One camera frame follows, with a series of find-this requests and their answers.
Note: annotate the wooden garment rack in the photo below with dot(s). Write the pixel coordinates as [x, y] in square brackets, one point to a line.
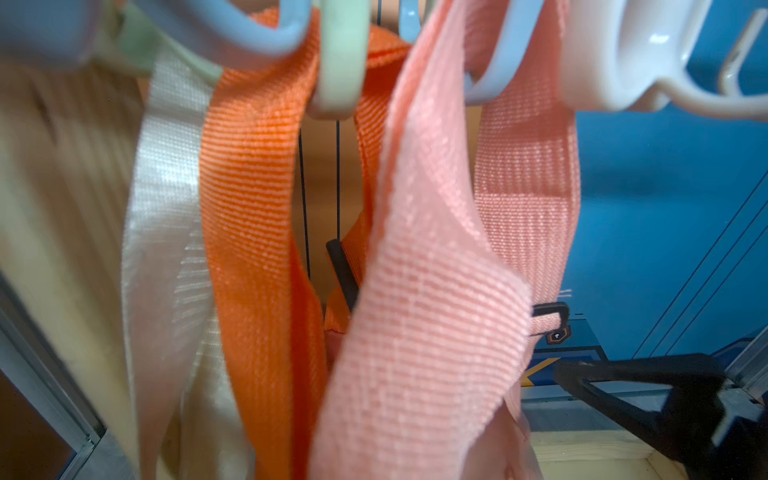
[68, 142]

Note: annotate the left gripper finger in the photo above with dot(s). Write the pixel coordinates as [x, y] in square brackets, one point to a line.
[684, 407]

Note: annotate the beige sling bag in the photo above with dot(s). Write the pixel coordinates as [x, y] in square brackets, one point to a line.
[182, 398]

